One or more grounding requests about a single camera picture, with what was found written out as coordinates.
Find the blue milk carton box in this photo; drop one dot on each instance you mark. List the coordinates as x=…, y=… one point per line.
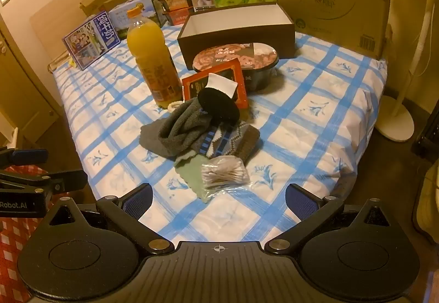
x=89, y=39

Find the beige bag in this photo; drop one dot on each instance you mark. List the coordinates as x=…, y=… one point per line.
x=428, y=200

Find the black sock with white label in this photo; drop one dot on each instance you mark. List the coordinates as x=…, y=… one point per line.
x=219, y=107

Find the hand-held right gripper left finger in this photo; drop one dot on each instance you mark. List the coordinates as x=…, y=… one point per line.
x=137, y=201

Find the patterned knit sock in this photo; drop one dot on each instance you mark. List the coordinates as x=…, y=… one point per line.
x=233, y=141

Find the red instant food box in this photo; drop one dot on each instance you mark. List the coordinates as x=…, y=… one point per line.
x=176, y=17

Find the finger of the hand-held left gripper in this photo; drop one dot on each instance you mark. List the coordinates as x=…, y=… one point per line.
x=31, y=154
x=65, y=179

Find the cow print milk box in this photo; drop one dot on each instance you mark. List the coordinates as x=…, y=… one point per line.
x=144, y=11

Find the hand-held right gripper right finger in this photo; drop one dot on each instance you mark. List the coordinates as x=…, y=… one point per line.
x=301, y=201

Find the red packet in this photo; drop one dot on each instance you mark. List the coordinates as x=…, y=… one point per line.
x=190, y=90

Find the large cardboard box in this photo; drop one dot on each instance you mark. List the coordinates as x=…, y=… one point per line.
x=325, y=8

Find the black metal rack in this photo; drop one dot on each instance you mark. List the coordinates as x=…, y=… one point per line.
x=427, y=138

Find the white light switch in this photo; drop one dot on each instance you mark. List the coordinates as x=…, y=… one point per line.
x=4, y=0

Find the wooden door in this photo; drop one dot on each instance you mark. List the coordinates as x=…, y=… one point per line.
x=24, y=90

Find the red checkered bag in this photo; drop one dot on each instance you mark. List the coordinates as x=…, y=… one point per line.
x=13, y=248

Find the brown printed packet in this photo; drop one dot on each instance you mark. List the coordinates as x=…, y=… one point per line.
x=253, y=59

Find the pale green cloth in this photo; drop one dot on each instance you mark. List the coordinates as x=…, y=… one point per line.
x=190, y=176

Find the orange juice bottle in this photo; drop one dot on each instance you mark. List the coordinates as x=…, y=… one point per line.
x=151, y=49

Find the brown shoe box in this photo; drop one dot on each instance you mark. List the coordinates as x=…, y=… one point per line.
x=240, y=35

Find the orange instant food box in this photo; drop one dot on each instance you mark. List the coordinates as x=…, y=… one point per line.
x=175, y=1

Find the white standing fan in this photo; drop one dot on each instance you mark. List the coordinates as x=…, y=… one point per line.
x=394, y=124

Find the grey knit sock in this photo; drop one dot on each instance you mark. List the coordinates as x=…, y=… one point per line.
x=171, y=131

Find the bag of cotton swabs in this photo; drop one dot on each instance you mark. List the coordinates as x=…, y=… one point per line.
x=223, y=174

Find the blue plaid bed sheet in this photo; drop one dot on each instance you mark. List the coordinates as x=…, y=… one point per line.
x=308, y=138

